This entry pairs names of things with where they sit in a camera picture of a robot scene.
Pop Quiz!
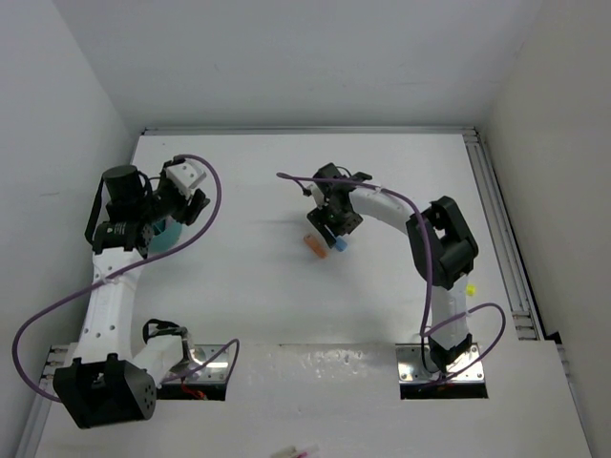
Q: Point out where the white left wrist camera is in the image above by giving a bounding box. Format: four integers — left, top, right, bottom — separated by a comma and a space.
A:
164, 158, 206, 198

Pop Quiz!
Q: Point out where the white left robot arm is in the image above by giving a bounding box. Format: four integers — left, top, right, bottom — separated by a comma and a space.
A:
53, 157, 210, 429

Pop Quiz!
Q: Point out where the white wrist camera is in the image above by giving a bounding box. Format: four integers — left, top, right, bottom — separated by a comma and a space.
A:
164, 158, 206, 198
302, 183, 327, 207

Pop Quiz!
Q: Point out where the pink white object at edge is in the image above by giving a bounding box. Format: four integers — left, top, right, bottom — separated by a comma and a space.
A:
270, 445, 320, 458

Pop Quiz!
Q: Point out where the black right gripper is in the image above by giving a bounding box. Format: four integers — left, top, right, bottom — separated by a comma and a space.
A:
308, 199, 363, 246

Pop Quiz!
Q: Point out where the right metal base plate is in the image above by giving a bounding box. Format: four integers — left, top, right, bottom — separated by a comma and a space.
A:
395, 343, 485, 385

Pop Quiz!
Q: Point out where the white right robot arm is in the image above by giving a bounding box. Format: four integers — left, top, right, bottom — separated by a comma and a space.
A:
302, 162, 478, 374

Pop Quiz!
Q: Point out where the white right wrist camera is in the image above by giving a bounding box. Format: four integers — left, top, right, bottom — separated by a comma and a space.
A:
302, 183, 327, 207

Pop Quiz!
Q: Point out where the teal pen holder cup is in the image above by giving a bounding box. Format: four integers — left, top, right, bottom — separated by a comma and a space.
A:
149, 217, 182, 254

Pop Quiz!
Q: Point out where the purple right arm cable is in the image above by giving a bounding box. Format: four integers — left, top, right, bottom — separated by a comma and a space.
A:
276, 171, 507, 385

